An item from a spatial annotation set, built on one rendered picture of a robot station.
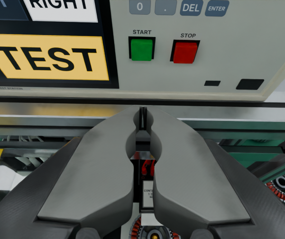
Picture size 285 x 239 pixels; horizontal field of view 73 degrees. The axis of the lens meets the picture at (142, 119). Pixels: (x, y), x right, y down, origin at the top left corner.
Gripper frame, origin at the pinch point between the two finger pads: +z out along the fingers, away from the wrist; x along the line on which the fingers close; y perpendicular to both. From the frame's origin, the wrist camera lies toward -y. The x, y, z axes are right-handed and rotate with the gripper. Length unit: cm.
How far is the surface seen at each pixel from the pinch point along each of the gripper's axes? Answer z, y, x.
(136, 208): 17.5, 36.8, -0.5
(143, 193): 15.1, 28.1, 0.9
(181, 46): 6.1, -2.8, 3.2
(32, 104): 8.5, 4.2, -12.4
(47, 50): 6.9, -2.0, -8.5
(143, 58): 6.5, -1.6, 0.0
